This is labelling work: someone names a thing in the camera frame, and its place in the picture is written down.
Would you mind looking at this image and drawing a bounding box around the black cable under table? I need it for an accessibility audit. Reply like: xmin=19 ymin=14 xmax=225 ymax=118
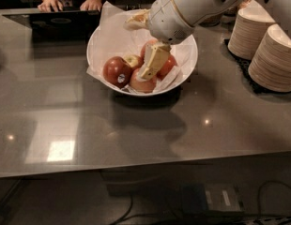
xmin=107 ymin=180 xmax=291 ymax=225

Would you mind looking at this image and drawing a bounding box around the red apple back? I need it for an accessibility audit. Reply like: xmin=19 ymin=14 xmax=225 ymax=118
xmin=140 ymin=38 xmax=157 ymax=59

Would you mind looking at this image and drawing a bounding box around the paper plate stack left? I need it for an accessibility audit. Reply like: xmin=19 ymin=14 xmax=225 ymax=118
xmin=228 ymin=7 xmax=275 ymax=60

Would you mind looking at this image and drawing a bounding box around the paper plate stack right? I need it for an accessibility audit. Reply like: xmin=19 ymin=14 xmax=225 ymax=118
xmin=248 ymin=24 xmax=291 ymax=93

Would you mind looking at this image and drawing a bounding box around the dark red apple with sticker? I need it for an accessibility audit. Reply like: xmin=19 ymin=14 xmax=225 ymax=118
xmin=102 ymin=56 xmax=132 ymax=88

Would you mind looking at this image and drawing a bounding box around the dark box under table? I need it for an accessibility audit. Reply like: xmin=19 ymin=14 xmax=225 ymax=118
xmin=180 ymin=183 xmax=244 ymax=214

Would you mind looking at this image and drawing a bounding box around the black mat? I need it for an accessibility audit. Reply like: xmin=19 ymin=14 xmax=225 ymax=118
xmin=229 ymin=52 xmax=291 ymax=94

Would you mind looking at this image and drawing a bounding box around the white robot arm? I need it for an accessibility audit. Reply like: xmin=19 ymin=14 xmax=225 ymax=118
xmin=124 ymin=0 xmax=291 ymax=81

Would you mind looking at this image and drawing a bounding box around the paper plate stack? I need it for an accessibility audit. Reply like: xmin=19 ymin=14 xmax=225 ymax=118
xmin=248 ymin=24 xmax=291 ymax=93
xmin=228 ymin=7 xmax=275 ymax=60

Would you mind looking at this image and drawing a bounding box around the yellow-green apple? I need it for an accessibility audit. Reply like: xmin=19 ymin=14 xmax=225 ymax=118
xmin=123 ymin=54 xmax=144 ymax=71

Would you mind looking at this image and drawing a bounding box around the red apple right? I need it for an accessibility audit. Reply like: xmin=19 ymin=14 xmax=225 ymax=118
xmin=157 ymin=55 xmax=177 ymax=80

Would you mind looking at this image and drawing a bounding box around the black laptop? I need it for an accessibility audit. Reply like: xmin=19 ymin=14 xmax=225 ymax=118
xmin=4 ymin=8 xmax=100 ymax=42

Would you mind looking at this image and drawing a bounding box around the person's right hand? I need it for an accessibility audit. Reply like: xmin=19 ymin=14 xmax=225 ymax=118
xmin=38 ymin=0 xmax=63 ymax=12

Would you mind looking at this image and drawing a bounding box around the white bowl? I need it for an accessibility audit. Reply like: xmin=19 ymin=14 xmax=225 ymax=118
xmin=85 ymin=8 xmax=199 ymax=98

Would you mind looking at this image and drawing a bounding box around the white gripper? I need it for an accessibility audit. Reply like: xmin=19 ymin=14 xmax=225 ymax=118
xmin=124 ymin=0 xmax=194 ymax=82

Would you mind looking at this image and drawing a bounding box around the person's left hand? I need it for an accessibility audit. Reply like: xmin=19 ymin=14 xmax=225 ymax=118
xmin=80 ymin=0 xmax=102 ymax=11

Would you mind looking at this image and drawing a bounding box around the red apple front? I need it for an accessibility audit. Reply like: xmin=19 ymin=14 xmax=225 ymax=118
xmin=130 ymin=68 xmax=157 ymax=93

